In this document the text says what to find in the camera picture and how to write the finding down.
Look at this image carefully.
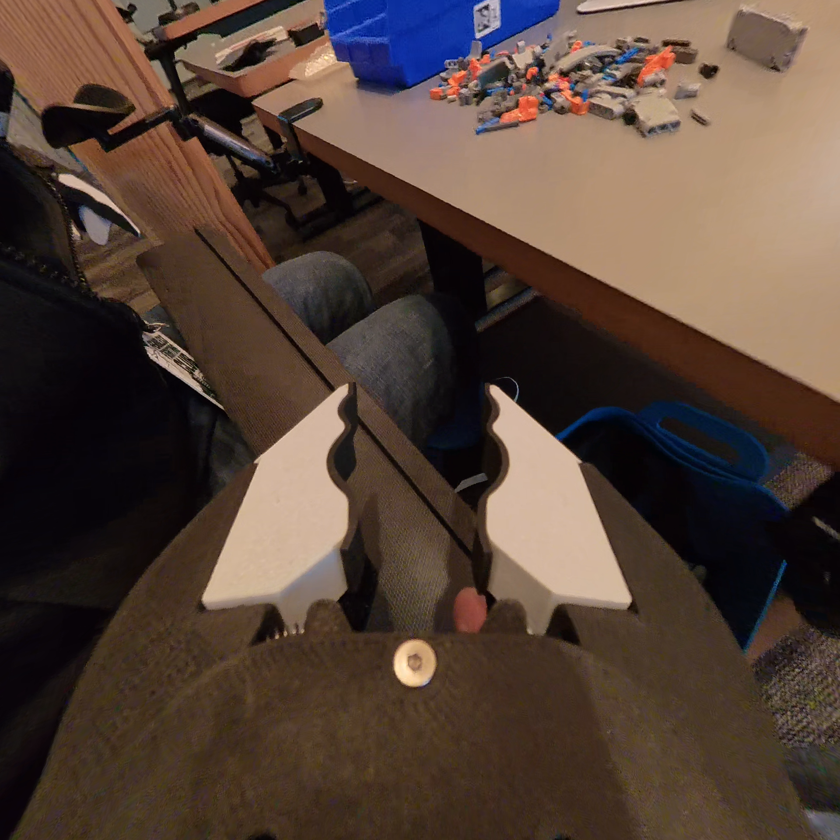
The blue tote bag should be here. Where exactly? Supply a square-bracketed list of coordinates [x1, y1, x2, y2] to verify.
[556, 403, 791, 651]

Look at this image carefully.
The pile of building bricks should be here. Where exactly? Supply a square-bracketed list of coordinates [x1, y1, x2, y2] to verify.
[430, 33, 719, 139]

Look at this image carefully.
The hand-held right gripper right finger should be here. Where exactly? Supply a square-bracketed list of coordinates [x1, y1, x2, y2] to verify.
[476, 384, 632, 634]

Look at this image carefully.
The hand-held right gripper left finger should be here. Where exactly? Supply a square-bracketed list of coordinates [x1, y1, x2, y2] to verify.
[202, 384, 368, 631]

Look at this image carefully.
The black table leg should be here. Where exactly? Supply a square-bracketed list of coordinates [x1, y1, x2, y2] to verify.
[419, 220, 488, 408]

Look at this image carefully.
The wooden pillar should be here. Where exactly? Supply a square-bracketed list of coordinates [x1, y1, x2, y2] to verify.
[0, 0, 273, 270]

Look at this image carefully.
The black perforated chair armrest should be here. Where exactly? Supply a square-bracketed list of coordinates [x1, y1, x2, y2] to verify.
[136, 226, 490, 592]

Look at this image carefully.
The person's right hand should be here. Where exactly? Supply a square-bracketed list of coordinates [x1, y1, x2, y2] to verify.
[453, 587, 488, 634]

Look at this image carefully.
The black office chair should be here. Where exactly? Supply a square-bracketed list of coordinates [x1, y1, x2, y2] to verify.
[41, 84, 342, 227]

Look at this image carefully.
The large grey brick housing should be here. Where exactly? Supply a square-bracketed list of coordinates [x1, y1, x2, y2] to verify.
[725, 5, 809, 72]

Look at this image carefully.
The person's black jacket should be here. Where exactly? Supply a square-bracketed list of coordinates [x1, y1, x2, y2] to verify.
[0, 59, 224, 611]

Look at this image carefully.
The blue plastic bin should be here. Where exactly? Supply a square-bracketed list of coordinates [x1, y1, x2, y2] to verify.
[325, 0, 562, 89]

